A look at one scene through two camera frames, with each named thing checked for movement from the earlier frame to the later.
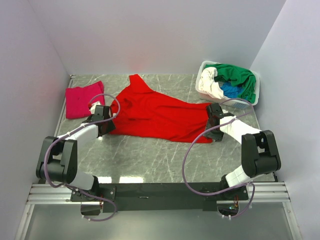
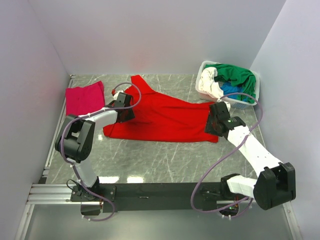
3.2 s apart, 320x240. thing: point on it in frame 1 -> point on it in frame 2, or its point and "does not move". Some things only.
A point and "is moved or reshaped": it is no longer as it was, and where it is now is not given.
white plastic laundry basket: (236, 102) does not move
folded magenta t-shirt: (78, 99) does not move
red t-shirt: (143, 111) is moved or reshaped
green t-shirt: (243, 79) does not move
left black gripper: (111, 127) -> (130, 116)
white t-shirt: (207, 84) does not move
